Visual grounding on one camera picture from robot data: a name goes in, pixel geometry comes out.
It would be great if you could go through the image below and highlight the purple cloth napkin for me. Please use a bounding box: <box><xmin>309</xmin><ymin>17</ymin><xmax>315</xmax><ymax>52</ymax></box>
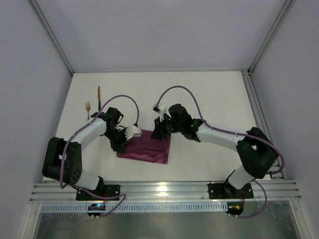
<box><xmin>117</xmin><ymin>130</ymin><xmax>171</xmax><ymax>164</ymax></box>

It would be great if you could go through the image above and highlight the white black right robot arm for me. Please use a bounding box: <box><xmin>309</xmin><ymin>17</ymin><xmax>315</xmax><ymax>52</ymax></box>
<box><xmin>151</xmin><ymin>104</ymin><xmax>279</xmax><ymax>199</ymax></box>

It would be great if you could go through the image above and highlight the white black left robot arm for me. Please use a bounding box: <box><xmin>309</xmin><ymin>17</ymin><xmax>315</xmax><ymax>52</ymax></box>
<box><xmin>42</xmin><ymin>107</ymin><xmax>130</xmax><ymax>199</ymax></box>

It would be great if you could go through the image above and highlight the left controller board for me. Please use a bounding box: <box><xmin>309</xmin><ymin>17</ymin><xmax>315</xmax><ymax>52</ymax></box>
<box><xmin>87</xmin><ymin>203</ymin><xmax>106</xmax><ymax>219</ymax></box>

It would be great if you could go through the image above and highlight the controller board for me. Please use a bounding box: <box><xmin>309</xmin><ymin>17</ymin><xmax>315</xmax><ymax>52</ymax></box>
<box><xmin>87</xmin><ymin>203</ymin><xmax>106</xmax><ymax>219</ymax></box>
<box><xmin>226</xmin><ymin>203</ymin><xmax>244</xmax><ymax>219</ymax></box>

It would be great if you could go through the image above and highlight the right controller board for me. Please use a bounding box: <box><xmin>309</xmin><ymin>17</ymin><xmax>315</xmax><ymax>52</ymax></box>
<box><xmin>226</xmin><ymin>203</ymin><xmax>244</xmax><ymax>219</ymax></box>

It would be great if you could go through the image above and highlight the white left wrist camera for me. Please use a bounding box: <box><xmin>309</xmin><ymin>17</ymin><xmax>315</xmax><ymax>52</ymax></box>
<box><xmin>125</xmin><ymin>125</ymin><xmax>142</xmax><ymax>140</ymax></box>

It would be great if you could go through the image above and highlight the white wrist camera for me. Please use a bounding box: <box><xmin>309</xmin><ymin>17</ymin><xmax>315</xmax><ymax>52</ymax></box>
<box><xmin>153</xmin><ymin>103</ymin><xmax>167</xmax><ymax>123</ymax></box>
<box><xmin>125</xmin><ymin>125</ymin><xmax>142</xmax><ymax>140</ymax></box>

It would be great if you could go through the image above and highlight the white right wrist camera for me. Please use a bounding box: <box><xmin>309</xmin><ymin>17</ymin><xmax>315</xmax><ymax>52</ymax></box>
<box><xmin>153</xmin><ymin>103</ymin><xmax>167</xmax><ymax>123</ymax></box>

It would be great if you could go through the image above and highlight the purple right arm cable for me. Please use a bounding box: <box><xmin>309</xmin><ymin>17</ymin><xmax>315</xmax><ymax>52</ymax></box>
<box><xmin>156</xmin><ymin>85</ymin><xmax>286</xmax><ymax>220</ymax></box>

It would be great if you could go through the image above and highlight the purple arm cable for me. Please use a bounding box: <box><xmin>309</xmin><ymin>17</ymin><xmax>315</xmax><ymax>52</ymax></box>
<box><xmin>59</xmin><ymin>94</ymin><xmax>140</xmax><ymax>220</ymax></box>
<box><xmin>156</xmin><ymin>85</ymin><xmax>286</xmax><ymax>220</ymax></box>

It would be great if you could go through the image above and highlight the gold fork black handle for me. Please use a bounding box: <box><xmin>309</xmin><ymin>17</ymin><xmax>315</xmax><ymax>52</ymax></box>
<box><xmin>85</xmin><ymin>102</ymin><xmax>91</xmax><ymax>119</ymax></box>

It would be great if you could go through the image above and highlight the gold knife black handle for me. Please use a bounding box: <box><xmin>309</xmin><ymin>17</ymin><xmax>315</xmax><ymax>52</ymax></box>
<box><xmin>97</xmin><ymin>86</ymin><xmax>101</xmax><ymax>111</ymax></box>

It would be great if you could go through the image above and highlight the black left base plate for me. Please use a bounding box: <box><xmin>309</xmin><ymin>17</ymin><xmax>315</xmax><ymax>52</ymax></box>
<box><xmin>76</xmin><ymin>184</ymin><xmax>121</xmax><ymax>201</ymax></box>

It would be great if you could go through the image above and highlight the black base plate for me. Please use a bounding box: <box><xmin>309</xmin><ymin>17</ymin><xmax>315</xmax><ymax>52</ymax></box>
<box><xmin>207</xmin><ymin>181</ymin><xmax>254</xmax><ymax>199</ymax></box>
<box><xmin>76</xmin><ymin>184</ymin><xmax>121</xmax><ymax>201</ymax></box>

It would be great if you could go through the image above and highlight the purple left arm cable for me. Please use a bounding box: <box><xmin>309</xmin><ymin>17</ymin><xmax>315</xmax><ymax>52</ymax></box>
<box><xmin>59</xmin><ymin>94</ymin><xmax>140</xmax><ymax>220</ymax></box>

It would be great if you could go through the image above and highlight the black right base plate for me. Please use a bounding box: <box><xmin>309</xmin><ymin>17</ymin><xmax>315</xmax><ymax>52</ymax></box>
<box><xmin>207</xmin><ymin>181</ymin><xmax>254</xmax><ymax>199</ymax></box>

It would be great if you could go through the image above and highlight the slotted grey cable duct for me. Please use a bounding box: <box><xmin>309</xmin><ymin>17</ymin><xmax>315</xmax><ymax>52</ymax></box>
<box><xmin>40</xmin><ymin>201</ymin><xmax>227</xmax><ymax>213</ymax></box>

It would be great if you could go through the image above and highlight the aluminium right side rail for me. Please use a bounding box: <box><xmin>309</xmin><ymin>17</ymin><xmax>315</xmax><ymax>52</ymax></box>
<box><xmin>241</xmin><ymin>70</ymin><xmax>285</xmax><ymax>180</ymax></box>

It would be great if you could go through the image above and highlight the aluminium rail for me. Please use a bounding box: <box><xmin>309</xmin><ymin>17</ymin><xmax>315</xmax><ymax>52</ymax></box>
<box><xmin>241</xmin><ymin>70</ymin><xmax>285</xmax><ymax>180</ymax></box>
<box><xmin>29</xmin><ymin>180</ymin><xmax>302</xmax><ymax>203</ymax></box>

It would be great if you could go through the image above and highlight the aluminium front rail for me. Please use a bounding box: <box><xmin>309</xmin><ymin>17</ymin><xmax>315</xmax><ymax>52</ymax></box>
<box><xmin>29</xmin><ymin>180</ymin><xmax>302</xmax><ymax>203</ymax></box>

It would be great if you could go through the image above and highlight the left corner frame post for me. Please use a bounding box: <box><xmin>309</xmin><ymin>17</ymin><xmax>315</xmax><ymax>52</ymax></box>
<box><xmin>28</xmin><ymin>0</ymin><xmax>75</xmax><ymax>76</ymax></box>

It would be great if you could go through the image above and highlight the corner frame post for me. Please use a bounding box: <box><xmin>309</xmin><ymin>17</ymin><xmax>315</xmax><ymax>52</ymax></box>
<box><xmin>28</xmin><ymin>0</ymin><xmax>75</xmax><ymax>76</ymax></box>
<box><xmin>248</xmin><ymin>0</ymin><xmax>295</xmax><ymax>75</ymax></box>

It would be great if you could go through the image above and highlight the right corner frame post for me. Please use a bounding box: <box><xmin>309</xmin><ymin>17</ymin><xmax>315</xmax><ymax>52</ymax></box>
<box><xmin>248</xmin><ymin>0</ymin><xmax>295</xmax><ymax>75</ymax></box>

